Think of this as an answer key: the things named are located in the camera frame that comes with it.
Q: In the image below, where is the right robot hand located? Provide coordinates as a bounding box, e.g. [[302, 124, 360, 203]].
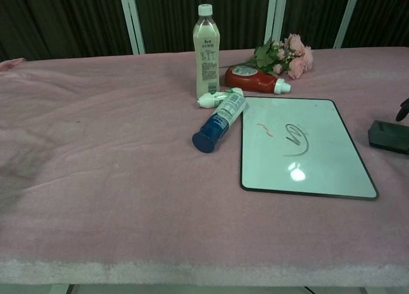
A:
[[395, 98, 409, 122]]

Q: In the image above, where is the black whiteboard eraser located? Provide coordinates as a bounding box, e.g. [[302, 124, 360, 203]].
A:
[[367, 120, 409, 155]]

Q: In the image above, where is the small whiteboard black frame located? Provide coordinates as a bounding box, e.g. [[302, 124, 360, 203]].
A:
[[240, 96, 380, 201]]

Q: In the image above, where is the pink artificial flower bouquet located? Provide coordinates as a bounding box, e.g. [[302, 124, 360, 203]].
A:
[[219, 33, 314, 80]]

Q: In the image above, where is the red ketchup squeeze bottle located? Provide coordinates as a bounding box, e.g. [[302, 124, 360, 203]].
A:
[[224, 65, 292, 95]]

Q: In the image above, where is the blue white tube blue cap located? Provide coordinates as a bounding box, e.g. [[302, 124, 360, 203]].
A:
[[192, 93, 249, 153]]

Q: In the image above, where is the small white tube green print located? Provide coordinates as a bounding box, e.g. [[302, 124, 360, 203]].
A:
[[196, 87, 244, 109]]

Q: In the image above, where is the milky drink bottle white cap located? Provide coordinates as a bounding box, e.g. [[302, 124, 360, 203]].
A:
[[192, 4, 222, 98]]

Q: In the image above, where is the pink fleece table cloth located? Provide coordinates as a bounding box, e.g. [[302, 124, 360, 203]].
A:
[[0, 45, 409, 288]]

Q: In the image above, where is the dark pleated curtain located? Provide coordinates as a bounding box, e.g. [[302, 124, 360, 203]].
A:
[[0, 0, 409, 62]]

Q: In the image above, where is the white folding screen frame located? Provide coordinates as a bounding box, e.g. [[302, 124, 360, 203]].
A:
[[117, 0, 368, 55]]

